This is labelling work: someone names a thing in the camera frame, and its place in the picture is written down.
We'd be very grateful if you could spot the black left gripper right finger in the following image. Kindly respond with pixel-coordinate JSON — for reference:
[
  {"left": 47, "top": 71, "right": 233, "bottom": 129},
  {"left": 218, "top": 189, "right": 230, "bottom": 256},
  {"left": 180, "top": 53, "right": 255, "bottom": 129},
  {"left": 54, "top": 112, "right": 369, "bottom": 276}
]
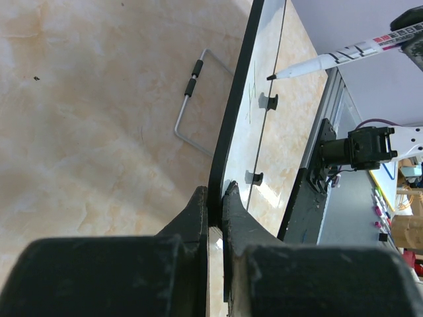
[{"left": 222, "top": 182, "right": 422, "bottom": 316}]

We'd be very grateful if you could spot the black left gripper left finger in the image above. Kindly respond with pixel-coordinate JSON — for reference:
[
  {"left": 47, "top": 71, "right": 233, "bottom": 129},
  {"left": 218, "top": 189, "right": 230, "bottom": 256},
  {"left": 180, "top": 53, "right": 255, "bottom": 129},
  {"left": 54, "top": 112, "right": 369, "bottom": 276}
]
[{"left": 1, "top": 186, "right": 209, "bottom": 316}]

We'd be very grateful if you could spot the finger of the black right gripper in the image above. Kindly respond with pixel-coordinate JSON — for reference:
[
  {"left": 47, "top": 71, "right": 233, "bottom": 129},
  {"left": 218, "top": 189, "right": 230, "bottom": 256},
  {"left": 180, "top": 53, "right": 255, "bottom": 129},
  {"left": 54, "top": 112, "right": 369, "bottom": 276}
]
[{"left": 389, "top": 8, "right": 423, "bottom": 72}]

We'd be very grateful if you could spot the black whiteboard marker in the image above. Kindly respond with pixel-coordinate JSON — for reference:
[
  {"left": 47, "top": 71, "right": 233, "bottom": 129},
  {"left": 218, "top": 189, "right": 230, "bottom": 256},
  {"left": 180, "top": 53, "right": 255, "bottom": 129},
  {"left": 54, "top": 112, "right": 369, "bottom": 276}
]
[{"left": 267, "top": 22, "right": 422, "bottom": 81}]

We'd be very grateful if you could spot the white whiteboard black frame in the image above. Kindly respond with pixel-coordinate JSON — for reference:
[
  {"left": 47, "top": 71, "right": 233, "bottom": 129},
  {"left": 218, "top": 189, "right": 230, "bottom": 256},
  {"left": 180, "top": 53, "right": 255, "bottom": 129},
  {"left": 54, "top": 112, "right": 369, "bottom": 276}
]
[{"left": 207, "top": 1, "right": 286, "bottom": 227}]

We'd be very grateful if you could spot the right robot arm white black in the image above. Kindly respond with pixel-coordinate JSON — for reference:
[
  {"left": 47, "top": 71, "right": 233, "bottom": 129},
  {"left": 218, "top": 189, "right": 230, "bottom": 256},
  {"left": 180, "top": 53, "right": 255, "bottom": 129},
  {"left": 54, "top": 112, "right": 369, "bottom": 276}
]
[{"left": 316, "top": 6, "right": 422, "bottom": 170}]

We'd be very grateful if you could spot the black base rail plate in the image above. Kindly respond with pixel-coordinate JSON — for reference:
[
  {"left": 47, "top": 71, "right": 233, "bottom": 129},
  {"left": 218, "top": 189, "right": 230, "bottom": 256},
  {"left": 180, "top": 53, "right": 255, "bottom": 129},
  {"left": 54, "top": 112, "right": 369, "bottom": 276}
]
[{"left": 277, "top": 118, "right": 336, "bottom": 244}]

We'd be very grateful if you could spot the metal wire board stand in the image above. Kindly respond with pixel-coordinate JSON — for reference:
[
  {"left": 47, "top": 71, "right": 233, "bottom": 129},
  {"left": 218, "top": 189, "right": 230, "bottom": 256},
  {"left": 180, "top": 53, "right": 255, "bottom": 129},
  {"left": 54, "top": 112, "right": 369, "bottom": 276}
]
[{"left": 174, "top": 48, "right": 234, "bottom": 158}]

